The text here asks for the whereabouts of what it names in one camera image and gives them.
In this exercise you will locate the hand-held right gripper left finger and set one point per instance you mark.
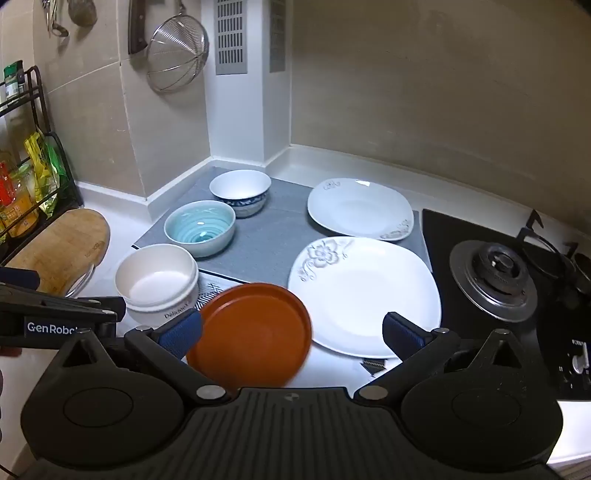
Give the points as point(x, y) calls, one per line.
point(180, 332)

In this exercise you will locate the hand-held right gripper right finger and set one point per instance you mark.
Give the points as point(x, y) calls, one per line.
point(401, 332)

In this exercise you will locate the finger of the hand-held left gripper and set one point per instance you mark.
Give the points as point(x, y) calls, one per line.
point(101, 308)
point(21, 279)

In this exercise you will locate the large white floral plate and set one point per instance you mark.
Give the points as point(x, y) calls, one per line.
point(369, 290)

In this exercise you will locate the white bowl with black print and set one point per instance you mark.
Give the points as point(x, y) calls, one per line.
point(152, 277)

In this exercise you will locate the orange plate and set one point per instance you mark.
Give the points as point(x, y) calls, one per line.
point(249, 332)

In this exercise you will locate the teal bowl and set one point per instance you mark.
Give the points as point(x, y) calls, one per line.
point(198, 226)

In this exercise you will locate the small white floral plate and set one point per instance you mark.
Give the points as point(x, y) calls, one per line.
point(355, 207)

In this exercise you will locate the white bowl with blue pattern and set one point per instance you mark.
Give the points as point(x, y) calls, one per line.
point(240, 184)

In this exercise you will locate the person's left hand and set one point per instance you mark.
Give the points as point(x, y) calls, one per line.
point(9, 353)

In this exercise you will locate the wooden cutting board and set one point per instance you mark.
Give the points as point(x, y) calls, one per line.
point(60, 249)

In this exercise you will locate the white printed table sheet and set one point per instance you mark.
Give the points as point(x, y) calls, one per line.
point(210, 288)

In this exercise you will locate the orange seasoning jar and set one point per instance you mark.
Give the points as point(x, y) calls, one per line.
point(21, 203)

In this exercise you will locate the black glass gas hob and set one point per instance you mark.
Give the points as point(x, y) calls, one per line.
point(443, 240)

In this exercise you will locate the large gas burner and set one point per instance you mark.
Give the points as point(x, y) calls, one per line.
point(494, 277)

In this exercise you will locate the green packet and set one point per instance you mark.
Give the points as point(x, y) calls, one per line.
point(55, 175)

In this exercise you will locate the grey mat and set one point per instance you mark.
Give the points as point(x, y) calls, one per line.
point(263, 240)

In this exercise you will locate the yellow packet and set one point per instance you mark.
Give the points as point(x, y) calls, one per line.
point(36, 154)

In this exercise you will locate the black pan support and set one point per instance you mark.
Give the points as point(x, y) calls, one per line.
point(534, 224)

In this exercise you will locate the hob control knob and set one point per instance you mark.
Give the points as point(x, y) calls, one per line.
point(579, 364)

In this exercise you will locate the green-lidded bottle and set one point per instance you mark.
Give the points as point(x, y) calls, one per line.
point(14, 78)

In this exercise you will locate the metal ladle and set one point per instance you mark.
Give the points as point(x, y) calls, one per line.
point(59, 30)

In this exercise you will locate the metal mesh strainer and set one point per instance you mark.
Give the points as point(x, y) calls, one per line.
point(178, 55)

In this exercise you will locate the dark hanging utensil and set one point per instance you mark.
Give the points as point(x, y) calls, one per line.
point(83, 14)

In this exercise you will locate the wide grey vent grille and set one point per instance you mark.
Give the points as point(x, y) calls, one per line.
point(230, 37)

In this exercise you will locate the narrow grey vent grille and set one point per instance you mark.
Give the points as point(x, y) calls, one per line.
point(277, 37)

